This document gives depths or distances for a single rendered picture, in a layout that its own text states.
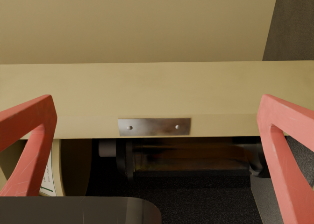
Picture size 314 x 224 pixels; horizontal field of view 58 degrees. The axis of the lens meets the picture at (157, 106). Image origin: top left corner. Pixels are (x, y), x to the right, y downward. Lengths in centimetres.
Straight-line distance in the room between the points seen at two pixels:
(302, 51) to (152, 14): 32
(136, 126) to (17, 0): 52
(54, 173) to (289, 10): 50
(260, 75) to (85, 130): 21
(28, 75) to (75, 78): 6
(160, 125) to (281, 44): 42
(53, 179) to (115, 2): 42
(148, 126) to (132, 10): 43
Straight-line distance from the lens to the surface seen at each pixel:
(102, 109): 28
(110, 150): 44
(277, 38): 66
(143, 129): 28
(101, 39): 71
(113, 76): 34
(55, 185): 39
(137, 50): 71
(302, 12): 58
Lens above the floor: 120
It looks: level
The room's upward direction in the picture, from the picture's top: 91 degrees counter-clockwise
